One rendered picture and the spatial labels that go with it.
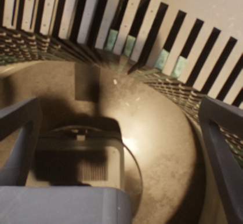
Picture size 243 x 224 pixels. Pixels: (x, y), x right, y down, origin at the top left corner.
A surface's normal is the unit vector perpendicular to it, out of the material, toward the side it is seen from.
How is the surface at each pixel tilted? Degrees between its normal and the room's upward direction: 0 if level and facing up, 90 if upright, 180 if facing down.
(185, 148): 0
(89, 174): 0
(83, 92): 24
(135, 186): 0
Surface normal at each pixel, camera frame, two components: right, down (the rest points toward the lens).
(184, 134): 0.02, 0.10
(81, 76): -0.02, 0.50
